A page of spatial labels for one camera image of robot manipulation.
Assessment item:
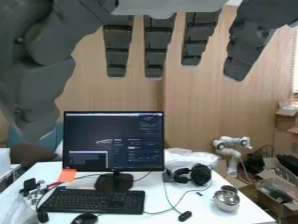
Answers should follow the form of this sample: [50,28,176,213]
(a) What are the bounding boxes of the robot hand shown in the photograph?
[0,0,298,145]

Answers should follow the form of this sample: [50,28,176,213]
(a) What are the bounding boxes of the black monitor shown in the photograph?
[61,110,166,193]

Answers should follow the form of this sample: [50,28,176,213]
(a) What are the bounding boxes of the orange paper note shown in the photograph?
[55,168,79,184]

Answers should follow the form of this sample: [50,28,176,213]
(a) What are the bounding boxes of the white plastic bag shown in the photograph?
[162,147,220,175]

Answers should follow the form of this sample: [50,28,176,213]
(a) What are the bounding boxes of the black keyboard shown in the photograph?
[35,187,147,216]

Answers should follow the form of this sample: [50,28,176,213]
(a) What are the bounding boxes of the black mouse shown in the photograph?
[69,212,99,224]

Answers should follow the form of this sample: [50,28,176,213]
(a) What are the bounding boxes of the black headphones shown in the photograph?
[170,162,214,187]

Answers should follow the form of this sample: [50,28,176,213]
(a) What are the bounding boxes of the small white jointed device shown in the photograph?
[211,135,254,178]

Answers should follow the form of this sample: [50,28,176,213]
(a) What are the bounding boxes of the white desk with monitor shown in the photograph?
[0,161,276,224]

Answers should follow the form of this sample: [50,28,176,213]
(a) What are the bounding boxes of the small black plug device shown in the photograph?
[176,210,194,223]

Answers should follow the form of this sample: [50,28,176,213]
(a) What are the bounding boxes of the metal bowl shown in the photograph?
[211,188,242,214]

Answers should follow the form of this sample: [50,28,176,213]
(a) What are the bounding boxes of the cardboard box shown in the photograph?
[254,169,298,216]

